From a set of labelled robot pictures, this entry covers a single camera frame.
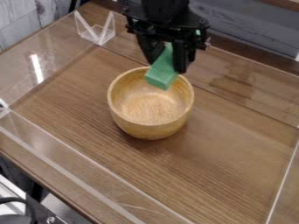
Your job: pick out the clear acrylic tray wall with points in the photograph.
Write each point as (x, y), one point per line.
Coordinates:
(88, 186)

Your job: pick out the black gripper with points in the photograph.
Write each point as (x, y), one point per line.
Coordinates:
(166, 20)

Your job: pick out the clear acrylic corner bracket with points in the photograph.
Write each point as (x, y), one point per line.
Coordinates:
(94, 33)

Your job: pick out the brown wooden bowl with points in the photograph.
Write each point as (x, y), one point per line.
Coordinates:
(148, 113)

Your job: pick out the black metal table bracket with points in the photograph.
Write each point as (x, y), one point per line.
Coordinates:
(42, 214)

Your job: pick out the green rectangular block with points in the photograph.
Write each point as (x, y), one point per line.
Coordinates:
(161, 74)

